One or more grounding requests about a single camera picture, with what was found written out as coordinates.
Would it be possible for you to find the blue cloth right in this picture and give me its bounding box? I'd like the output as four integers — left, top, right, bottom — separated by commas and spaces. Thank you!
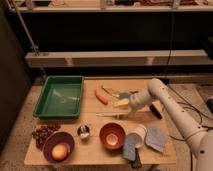
145, 125, 166, 152

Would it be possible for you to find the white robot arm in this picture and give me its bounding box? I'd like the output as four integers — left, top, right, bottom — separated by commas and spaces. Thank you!
129, 78, 213, 171

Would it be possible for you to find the bunch of dark grapes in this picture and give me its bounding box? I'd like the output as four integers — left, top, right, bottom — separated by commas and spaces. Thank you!
32, 125, 61, 149

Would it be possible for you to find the metal pole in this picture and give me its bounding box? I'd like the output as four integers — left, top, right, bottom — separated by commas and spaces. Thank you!
9, 0, 47, 80

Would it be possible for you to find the orange carrot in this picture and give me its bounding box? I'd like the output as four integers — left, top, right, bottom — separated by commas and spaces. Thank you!
94, 90, 108, 105

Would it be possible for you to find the black handled knife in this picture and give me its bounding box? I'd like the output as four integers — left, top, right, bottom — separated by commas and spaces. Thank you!
149, 104, 162, 119

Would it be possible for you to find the orange bowl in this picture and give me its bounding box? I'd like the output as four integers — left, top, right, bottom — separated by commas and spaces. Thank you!
99, 123, 125, 150

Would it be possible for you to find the blue sponge front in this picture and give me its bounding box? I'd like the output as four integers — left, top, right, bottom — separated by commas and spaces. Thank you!
123, 134, 136, 161

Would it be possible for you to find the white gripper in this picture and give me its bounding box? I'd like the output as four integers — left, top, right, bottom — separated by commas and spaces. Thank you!
129, 93, 142, 115

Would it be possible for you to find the purple bowl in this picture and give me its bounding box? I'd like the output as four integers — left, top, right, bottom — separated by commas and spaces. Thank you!
43, 132, 75, 163

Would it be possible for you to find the small metal cup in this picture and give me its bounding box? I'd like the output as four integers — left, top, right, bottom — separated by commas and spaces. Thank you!
77, 125, 90, 140

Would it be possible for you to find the yellow round fruit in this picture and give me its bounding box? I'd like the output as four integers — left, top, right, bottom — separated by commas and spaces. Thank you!
51, 144, 68, 161

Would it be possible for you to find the blue round sponge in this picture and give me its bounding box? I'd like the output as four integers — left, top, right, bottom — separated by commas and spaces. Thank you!
119, 92, 131, 99

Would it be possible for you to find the black floor cable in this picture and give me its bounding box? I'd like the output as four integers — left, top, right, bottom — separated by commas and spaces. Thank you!
168, 84, 213, 171

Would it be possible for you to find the green plastic tray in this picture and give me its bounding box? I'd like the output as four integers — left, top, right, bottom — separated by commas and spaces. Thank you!
33, 76, 84, 119

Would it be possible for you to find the wooden shelf beam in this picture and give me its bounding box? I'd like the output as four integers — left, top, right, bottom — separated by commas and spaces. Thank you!
25, 50, 213, 68

